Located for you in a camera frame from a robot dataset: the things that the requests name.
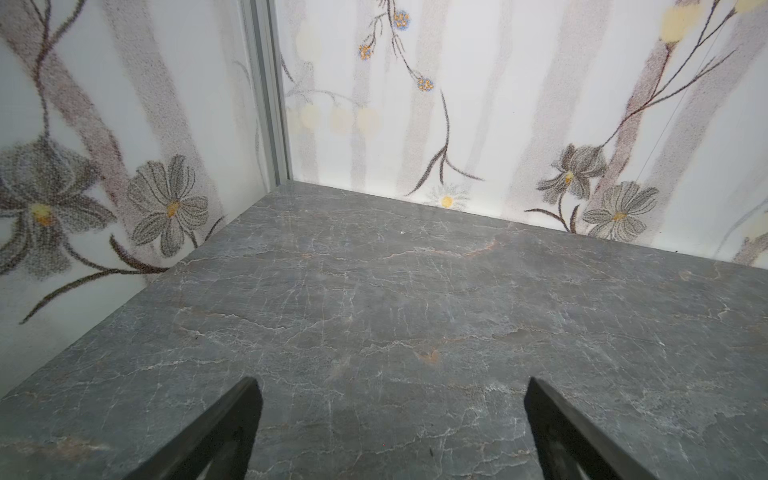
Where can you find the aluminium left corner post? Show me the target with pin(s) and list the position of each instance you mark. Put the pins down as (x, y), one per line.
(265, 64)

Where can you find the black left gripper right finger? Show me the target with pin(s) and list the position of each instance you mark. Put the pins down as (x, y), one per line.
(569, 445)

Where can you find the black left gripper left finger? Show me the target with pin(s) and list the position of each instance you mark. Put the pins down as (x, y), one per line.
(216, 445)

